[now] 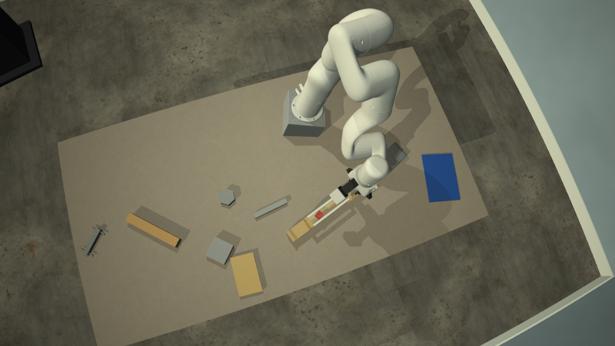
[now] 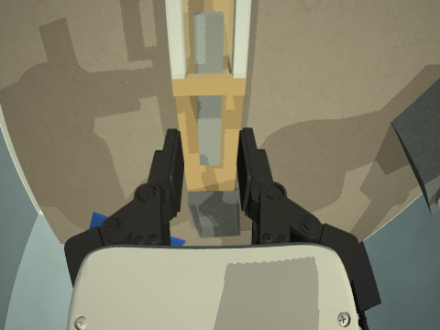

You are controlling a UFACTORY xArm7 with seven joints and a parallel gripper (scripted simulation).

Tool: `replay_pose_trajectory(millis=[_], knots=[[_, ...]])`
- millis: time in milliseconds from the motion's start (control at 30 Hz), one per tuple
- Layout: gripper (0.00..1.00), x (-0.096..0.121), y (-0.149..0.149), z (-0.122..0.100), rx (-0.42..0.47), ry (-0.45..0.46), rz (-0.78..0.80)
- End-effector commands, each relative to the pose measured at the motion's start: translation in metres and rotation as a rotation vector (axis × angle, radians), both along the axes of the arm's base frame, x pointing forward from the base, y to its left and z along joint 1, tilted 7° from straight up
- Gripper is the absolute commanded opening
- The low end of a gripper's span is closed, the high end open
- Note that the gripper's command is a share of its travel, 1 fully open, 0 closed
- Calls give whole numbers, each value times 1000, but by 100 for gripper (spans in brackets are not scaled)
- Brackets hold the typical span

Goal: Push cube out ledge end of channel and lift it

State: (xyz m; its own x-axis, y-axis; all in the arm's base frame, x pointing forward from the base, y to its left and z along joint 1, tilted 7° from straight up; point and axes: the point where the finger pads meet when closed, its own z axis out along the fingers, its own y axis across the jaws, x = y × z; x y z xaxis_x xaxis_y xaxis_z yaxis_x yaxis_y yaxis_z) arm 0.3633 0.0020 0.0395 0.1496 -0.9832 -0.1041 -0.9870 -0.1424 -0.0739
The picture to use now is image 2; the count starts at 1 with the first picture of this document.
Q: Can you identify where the blue flat rectangular slab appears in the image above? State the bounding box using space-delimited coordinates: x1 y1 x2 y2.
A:
89 212 184 246

